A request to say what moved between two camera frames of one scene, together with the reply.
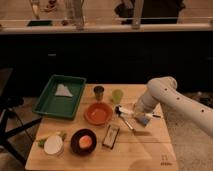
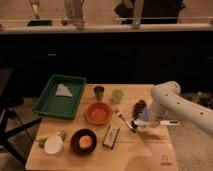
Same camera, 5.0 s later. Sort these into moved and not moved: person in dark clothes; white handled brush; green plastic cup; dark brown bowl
Moved: white handled brush
Not moved: green plastic cup; person in dark clothes; dark brown bowl
